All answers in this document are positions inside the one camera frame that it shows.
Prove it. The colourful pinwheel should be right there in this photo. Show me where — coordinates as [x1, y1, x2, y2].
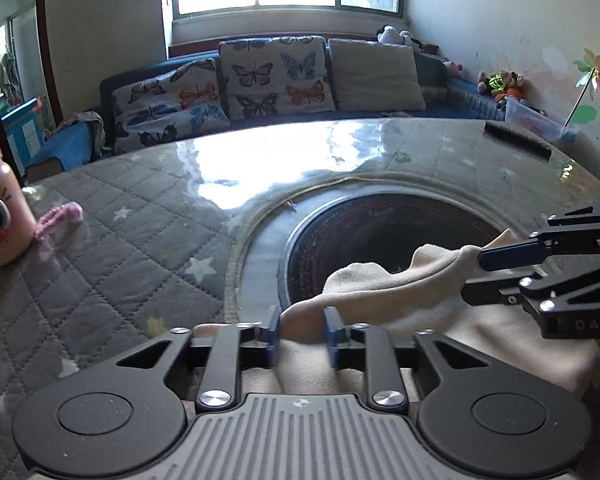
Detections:
[562, 47, 600, 128]

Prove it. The beige garment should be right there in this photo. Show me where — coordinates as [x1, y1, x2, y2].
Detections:
[190, 227, 600, 401]

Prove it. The pink face bottle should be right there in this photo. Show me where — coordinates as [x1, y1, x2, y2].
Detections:
[0, 127, 37, 267]

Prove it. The round dark table heater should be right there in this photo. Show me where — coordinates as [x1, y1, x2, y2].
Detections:
[280, 192, 511, 311]

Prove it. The black remote control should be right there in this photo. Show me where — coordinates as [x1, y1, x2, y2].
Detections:
[484, 120, 553, 162]

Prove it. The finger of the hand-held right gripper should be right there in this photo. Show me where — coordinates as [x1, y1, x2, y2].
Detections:
[460, 255, 600, 314]
[477, 199, 600, 272]

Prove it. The clear plastic storage box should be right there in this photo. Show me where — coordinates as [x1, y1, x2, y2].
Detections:
[505, 97, 581, 143]

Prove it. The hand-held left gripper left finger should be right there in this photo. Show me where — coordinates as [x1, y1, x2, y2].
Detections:
[115, 305, 282, 413]

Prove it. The plain beige cushion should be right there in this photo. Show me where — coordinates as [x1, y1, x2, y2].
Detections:
[327, 37, 427, 113]

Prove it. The butterfly print cushion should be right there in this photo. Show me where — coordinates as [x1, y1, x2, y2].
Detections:
[111, 57, 231, 153]
[217, 35, 337, 121]

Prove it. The blue box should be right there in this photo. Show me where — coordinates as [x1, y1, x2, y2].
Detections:
[0, 97, 48, 171]

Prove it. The blue sofa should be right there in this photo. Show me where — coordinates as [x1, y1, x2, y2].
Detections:
[27, 47, 511, 171]

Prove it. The dark wooden door frame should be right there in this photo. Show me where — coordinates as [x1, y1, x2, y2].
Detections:
[0, 0, 63, 183]

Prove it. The grey cloth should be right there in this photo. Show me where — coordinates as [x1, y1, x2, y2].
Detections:
[55, 110, 106, 156]

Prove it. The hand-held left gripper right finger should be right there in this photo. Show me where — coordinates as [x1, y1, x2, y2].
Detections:
[323, 306, 491, 415]

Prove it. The green orange plush toy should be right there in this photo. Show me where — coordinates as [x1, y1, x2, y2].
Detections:
[477, 70, 526, 103]

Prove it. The pink fuzzy toy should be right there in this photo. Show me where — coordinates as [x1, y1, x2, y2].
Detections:
[32, 201, 84, 243]

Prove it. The panda plush toy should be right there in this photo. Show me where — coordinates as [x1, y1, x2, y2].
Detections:
[376, 25, 413, 46]

